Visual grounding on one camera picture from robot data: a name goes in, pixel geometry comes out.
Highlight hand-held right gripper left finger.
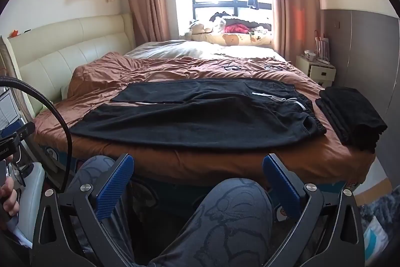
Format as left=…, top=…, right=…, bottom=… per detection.
left=29, top=153, right=136, bottom=267

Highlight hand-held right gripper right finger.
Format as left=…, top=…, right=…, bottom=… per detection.
left=262, top=153, right=366, bottom=267

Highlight pile of folded black pants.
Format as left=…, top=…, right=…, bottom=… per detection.
left=315, top=86, right=388, bottom=153

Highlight person's left hand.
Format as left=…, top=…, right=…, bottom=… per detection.
left=0, top=176, right=22, bottom=218

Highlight blue cartoon bed sheet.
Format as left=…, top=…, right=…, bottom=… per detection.
left=39, top=142, right=355, bottom=227

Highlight person's patterned grey legs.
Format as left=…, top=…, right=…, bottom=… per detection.
left=149, top=178, right=274, bottom=267

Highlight cream padded headboard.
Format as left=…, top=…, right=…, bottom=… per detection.
left=6, top=13, right=136, bottom=117

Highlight brown blanket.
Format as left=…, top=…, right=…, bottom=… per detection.
left=33, top=52, right=377, bottom=188

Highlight white nightstand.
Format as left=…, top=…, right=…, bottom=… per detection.
left=295, top=55, right=336, bottom=88

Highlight striped bag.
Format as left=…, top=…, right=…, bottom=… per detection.
left=313, top=30, right=332, bottom=63

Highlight red cloth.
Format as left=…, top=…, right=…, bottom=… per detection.
left=223, top=24, right=251, bottom=35

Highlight black ruffled cloth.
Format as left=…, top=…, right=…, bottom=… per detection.
left=209, top=12, right=272, bottom=33

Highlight cream plush toy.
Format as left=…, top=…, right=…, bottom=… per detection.
left=187, top=20, right=226, bottom=36

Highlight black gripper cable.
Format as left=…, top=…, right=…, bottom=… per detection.
left=0, top=76, right=74, bottom=192

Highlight black charger cable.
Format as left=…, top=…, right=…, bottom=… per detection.
left=219, top=62, right=283, bottom=71

